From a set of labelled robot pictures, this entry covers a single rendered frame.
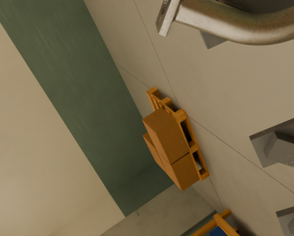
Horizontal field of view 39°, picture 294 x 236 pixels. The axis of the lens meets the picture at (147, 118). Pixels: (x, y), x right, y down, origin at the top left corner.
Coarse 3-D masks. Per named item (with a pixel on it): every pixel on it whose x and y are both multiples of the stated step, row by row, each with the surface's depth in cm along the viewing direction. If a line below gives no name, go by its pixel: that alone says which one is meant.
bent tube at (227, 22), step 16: (176, 0) 36; (192, 0) 37; (208, 0) 37; (160, 16) 39; (176, 16) 37; (192, 16) 37; (208, 16) 37; (224, 16) 37; (240, 16) 38; (256, 16) 38; (272, 16) 38; (288, 16) 38; (160, 32) 37; (208, 32) 38; (224, 32) 38; (240, 32) 38; (256, 32) 38; (272, 32) 38; (288, 32) 38
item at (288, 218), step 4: (288, 208) 59; (292, 208) 59; (276, 212) 60; (280, 212) 59; (284, 212) 59; (288, 212) 59; (292, 212) 59; (280, 216) 59; (284, 216) 59; (288, 216) 59; (292, 216) 59; (280, 220) 59; (284, 220) 59; (288, 220) 59; (292, 220) 59; (280, 224) 60; (284, 224) 60; (288, 224) 59; (292, 224) 59; (284, 228) 60; (288, 228) 59; (292, 228) 58; (284, 232) 60; (288, 232) 60; (292, 232) 58
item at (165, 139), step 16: (160, 96) 554; (160, 112) 514; (176, 112) 497; (160, 128) 490; (176, 128) 499; (160, 144) 503; (176, 144) 510; (192, 144) 527; (160, 160) 571; (176, 160) 526; (192, 160) 537; (176, 176) 537; (192, 176) 553; (208, 176) 565
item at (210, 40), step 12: (216, 0) 41; (228, 0) 42; (240, 0) 42; (252, 0) 42; (264, 0) 42; (276, 0) 42; (288, 0) 42; (252, 12) 40; (264, 12) 42; (204, 36) 43
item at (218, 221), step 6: (228, 210) 579; (216, 216) 574; (222, 216) 575; (210, 222) 575; (216, 222) 572; (222, 222) 562; (204, 228) 571; (210, 228) 573; (216, 228) 567; (222, 228) 560; (228, 228) 551; (234, 228) 605; (192, 234) 571; (198, 234) 567; (210, 234) 563; (216, 234) 560; (222, 234) 557; (228, 234) 549; (234, 234) 540
